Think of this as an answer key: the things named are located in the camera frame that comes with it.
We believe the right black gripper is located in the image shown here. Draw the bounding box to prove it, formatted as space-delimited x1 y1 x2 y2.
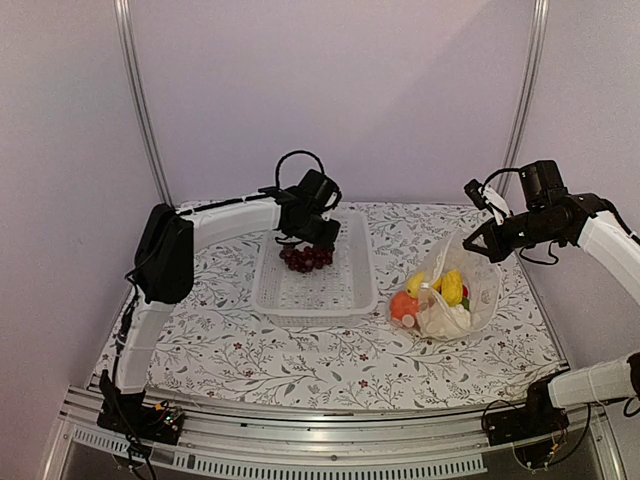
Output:
464 206 563 263

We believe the dark red grape bunch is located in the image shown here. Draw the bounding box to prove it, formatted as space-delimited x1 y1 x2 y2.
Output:
279 246 334 274

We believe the yellow squash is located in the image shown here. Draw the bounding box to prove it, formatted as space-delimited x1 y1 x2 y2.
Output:
405 272 443 299
440 270 463 307

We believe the clear zip top bag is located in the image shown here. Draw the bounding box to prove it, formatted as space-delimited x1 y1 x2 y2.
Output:
388 229 501 341

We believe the white plastic mesh basket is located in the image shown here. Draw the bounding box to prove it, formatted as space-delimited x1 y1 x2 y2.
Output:
251 209 378 328

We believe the white cauliflower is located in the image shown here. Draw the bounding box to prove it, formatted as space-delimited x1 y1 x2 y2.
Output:
417 302 473 341

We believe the orange mini pumpkin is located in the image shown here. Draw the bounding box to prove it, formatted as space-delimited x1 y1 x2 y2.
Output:
391 291 420 321

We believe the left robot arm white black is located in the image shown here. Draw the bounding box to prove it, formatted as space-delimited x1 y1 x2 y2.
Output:
100 169 342 434

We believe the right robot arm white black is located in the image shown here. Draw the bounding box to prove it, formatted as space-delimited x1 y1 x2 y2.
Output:
463 160 639 436

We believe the floral patterned table mat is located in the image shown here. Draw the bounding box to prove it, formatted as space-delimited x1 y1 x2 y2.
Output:
142 203 566 410

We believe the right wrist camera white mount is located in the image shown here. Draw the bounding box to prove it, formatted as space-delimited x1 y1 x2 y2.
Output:
464 179 512 225

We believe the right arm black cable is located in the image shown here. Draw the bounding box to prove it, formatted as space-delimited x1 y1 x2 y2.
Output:
482 167 524 191

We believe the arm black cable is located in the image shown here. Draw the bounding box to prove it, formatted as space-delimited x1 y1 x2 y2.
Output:
273 149 329 191
482 167 524 191

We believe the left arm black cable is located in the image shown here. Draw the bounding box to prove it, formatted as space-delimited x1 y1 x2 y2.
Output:
273 149 329 191

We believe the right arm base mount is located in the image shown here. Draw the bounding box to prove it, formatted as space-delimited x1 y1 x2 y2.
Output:
481 375 569 470

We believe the right aluminium frame post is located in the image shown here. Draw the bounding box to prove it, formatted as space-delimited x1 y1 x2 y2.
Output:
503 0 550 169

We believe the aluminium frame post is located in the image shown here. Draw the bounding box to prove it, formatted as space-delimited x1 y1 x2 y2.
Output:
113 0 173 205
503 0 550 169

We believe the aluminium front rail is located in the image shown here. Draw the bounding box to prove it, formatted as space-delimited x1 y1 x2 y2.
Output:
38 386 631 479

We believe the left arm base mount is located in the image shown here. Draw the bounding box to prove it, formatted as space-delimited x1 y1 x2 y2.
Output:
97 369 185 446

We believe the left aluminium frame post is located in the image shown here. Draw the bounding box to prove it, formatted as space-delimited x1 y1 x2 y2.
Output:
113 0 173 205

